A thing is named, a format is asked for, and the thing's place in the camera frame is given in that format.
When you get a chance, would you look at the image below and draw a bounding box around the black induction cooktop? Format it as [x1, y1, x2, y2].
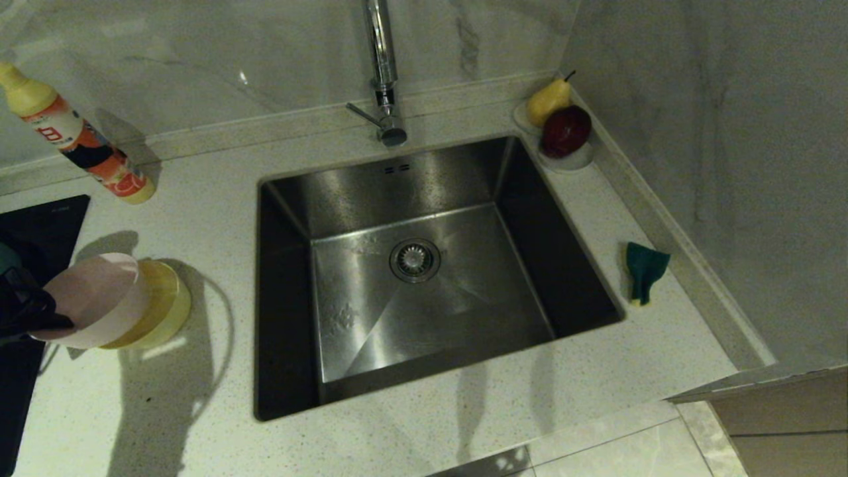
[0, 194, 91, 477]

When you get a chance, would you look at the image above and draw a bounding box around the stainless steel sink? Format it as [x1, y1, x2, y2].
[254, 134, 625, 423]

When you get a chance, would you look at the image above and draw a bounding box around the chrome faucet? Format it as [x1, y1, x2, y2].
[346, 0, 408, 148]

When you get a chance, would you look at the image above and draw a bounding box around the metal sink drain strainer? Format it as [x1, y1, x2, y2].
[389, 237, 442, 284]

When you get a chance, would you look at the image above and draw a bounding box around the dark red apple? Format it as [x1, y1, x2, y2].
[541, 105, 593, 159]

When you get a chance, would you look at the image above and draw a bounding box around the yellow and green sponge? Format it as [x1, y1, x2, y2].
[626, 242, 671, 307]

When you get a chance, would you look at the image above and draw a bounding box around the yellow detergent bottle red label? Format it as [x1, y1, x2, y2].
[0, 61, 156, 205]

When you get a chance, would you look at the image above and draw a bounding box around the yellow plastic bowl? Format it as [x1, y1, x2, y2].
[99, 260, 193, 350]

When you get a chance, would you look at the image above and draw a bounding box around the pink plastic bowl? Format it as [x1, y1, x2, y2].
[30, 252, 152, 350]

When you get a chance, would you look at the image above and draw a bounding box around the yellow pear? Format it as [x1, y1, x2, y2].
[527, 70, 577, 128]

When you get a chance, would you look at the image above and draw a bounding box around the small white dish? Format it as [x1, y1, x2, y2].
[513, 99, 596, 173]

